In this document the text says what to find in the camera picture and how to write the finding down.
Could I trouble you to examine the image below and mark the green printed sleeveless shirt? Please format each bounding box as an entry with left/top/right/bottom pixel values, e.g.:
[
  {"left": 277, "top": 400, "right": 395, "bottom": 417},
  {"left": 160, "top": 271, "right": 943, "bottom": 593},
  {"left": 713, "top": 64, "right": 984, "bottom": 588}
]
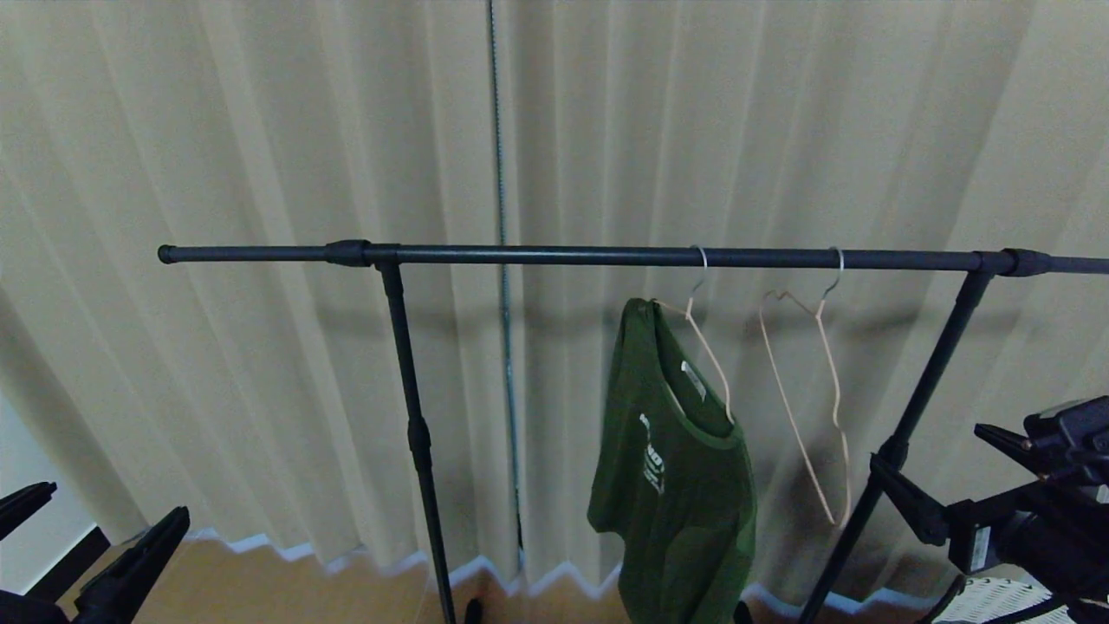
[{"left": 587, "top": 297, "right": 759, "bottom": 624}]

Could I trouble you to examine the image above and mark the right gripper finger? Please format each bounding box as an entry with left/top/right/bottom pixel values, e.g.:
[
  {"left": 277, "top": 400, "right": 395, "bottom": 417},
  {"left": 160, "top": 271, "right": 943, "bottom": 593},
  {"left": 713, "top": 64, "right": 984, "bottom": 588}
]
[
  {"left": 869, "top": 453, "right": 950, "bottom": 548},
  {"left": 975, "top": 422, "right": 1041, "bottom": 474}
]

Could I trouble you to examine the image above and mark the beige curtain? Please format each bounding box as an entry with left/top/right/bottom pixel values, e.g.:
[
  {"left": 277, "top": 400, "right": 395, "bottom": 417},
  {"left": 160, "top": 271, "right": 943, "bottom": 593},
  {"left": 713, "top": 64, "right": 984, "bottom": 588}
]
[{"left": 0, "top": 0, "right": 1109, "bottom": 603}]

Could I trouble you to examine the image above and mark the black clothes rack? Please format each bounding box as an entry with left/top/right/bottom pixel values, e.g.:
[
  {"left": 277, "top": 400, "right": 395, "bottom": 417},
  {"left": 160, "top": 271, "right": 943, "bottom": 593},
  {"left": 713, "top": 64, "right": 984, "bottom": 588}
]
[{"left": 158, "top": 240, "right": 1109, "bottom": 624}]

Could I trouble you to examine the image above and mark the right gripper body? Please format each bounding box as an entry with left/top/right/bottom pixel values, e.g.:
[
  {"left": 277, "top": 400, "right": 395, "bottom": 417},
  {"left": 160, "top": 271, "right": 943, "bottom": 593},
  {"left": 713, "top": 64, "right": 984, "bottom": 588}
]
[{"left": 944, "top": 479, "right": 1109, "bottom": 601}]

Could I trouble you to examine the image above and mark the white laundry basket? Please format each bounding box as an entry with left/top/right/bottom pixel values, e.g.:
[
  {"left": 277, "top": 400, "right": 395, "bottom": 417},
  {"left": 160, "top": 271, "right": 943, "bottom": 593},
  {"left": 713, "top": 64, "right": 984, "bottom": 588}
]
[{"left": 936, "top": 576, "right": 1080, "bottom": 624}]

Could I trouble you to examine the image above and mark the pink clothes hanger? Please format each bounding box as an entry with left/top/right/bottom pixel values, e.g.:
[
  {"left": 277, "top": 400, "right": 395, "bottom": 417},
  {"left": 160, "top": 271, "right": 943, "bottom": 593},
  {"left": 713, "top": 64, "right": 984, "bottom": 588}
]
[
  {"left": 652, "top": 247, "right": 737, "bottom": 426},
  {"left": 760, "top": 247, "right": 853, "bottom": 528}
]

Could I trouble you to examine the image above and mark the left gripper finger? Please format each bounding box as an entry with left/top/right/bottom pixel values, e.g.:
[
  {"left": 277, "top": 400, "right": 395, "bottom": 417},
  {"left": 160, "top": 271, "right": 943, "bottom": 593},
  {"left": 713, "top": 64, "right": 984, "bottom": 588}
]
[
  {"left": 0, "top": 481, "right": 58, "bottom": 541},
  {"left": 74, "top": 505, "right": 191, "bottom": 624}
]

